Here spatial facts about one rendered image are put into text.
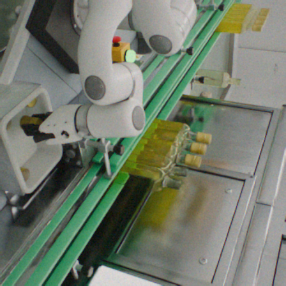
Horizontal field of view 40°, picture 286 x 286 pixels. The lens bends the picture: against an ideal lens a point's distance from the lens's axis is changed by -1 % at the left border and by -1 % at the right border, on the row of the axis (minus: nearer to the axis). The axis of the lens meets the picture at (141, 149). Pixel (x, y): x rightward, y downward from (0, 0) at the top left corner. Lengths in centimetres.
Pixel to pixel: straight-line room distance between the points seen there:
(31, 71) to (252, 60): 662
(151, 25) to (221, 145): 72
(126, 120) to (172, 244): 49
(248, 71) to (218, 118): 598
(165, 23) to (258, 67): 667
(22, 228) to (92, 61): 48
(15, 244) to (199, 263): 48
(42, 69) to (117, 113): 40
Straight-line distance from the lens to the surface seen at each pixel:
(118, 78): 74
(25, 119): 97
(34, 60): 109
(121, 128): 78
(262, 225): 122
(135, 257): 113
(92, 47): 73
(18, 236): 101
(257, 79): 768
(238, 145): 153
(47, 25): 103
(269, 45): 736
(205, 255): 113
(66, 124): 85
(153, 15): 92
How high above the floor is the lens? 142
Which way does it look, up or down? 21 degrees down
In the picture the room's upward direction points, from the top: 102 degrees clockwise
